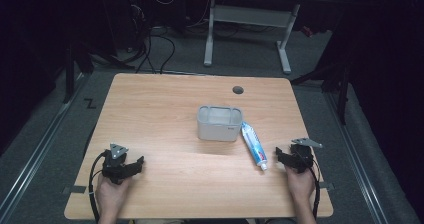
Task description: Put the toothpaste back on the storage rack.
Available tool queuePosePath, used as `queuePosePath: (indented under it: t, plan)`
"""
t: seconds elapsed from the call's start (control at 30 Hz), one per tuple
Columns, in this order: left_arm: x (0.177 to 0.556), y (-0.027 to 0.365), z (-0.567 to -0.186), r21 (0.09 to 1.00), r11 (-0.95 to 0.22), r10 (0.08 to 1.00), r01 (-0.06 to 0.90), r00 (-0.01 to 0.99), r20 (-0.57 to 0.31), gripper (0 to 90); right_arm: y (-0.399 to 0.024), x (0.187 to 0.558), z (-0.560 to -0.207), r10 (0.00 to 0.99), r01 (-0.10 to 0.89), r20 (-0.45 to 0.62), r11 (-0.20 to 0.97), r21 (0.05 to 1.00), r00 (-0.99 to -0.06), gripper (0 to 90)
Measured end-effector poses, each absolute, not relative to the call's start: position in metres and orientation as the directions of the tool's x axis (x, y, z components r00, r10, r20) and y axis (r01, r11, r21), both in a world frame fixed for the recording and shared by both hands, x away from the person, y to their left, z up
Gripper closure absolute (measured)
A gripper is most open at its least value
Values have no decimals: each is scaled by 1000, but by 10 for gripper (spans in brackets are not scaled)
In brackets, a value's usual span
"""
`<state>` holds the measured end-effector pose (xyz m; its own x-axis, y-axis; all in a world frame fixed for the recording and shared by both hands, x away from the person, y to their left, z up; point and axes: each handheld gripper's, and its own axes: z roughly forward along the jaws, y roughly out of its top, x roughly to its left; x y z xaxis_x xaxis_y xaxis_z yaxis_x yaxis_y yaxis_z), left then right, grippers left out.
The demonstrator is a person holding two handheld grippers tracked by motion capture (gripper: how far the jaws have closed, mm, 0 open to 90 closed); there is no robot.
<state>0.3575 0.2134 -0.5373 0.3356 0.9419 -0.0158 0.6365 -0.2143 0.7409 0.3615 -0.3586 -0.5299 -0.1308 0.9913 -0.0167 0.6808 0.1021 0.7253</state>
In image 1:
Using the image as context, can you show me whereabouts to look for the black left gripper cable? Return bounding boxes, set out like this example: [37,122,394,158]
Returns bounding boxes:
[87,149,111,224]

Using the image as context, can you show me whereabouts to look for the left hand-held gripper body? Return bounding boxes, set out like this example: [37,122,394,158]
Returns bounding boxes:
[101,143,132,185]

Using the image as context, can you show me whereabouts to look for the white blue toothpaste tube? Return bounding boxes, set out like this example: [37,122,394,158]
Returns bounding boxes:
[240,120,269,172]

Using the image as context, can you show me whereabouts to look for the black floor cables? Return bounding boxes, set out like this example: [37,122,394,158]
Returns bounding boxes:
[116,3,178,75]

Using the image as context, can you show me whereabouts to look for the black floor tape mark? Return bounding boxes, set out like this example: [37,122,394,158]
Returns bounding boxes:
[83,97,98,110]

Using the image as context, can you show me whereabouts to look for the white metal desk frame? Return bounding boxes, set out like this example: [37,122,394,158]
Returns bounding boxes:
[203,0,302,76]

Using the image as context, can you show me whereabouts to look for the grey plastic storage box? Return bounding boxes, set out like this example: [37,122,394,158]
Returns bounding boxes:
[196,104,244,143]

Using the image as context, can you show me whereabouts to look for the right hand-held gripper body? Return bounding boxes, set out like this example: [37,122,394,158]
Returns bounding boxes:
[288,137,324,174]

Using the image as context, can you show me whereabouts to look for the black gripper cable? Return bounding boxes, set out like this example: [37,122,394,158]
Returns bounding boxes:
[305,150,322,222]
[87,149,111,224]

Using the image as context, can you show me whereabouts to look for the dark metal stand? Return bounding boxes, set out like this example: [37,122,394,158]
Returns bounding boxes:
[289,33,354,126]
[61,40,96,104]

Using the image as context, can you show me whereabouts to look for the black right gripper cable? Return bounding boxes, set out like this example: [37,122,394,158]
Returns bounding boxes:
[305,150,322,222]

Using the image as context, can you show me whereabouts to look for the metal floor rail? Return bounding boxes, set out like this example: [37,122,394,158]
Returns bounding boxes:
[0,73,88,215]
[324,92,390,224]

